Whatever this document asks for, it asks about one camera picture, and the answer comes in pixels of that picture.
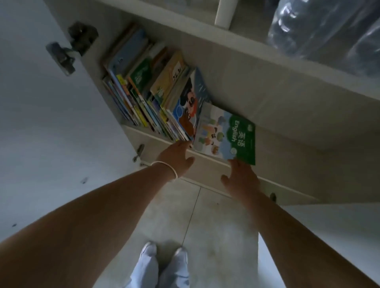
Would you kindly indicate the person's right hand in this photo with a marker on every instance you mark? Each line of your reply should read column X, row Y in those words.
column 243, row 181

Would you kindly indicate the person's left hand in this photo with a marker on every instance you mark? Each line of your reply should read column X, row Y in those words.
column 173, row 158

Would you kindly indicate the person's right thumb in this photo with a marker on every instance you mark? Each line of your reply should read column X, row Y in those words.
column 227, row 180

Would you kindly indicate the person's left thumb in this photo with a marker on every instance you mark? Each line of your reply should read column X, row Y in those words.
column 188, row 163

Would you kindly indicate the green illustrated textbook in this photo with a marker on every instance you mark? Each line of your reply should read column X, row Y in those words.
column 234, row 136

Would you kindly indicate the person's left forearm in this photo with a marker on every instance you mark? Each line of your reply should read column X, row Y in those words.
column 89, row 225

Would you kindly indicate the person's right forearm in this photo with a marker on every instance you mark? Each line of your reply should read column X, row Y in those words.
column 297, row 243

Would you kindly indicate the small metal door hinge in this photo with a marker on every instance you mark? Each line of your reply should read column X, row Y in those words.
column 139, row 152

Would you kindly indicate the white shoe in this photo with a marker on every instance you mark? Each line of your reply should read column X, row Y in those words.
column 150, row 249
column 181, row 253

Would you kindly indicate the row of colourful children's books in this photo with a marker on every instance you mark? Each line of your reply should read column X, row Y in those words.
column 148, row 86

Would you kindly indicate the beige wooden cabinet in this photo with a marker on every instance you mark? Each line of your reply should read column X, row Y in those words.
column 282, row 103

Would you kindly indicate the light blue trousers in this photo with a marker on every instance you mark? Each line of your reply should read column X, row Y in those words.
column 157, row 274

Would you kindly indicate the white cabinet door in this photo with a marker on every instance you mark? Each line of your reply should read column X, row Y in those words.
column 341, row 231
column 44, row 133

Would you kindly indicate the white cylindrical tube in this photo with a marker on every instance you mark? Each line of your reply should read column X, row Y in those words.
column 227, row 13

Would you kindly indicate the large metal door hinge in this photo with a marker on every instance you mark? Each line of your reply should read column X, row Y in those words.
column 77, row 38

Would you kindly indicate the clear plastic water bottles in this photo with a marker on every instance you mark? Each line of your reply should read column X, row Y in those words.
column 323, row 29

